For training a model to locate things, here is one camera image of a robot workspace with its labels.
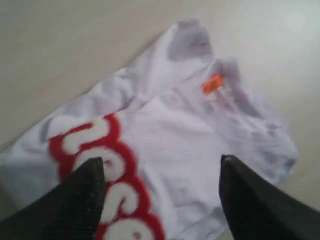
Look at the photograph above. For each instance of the white t-shirt red print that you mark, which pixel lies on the white t-shirt red print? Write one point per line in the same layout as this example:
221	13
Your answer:
160	138

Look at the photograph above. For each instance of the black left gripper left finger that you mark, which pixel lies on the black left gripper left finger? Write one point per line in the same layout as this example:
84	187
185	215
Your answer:
71	211

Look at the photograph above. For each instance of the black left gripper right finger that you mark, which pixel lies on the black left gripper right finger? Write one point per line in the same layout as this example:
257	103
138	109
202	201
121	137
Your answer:
257	210

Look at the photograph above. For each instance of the orange size tag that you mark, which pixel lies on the orange size tag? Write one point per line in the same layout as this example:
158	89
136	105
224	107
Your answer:
212	84

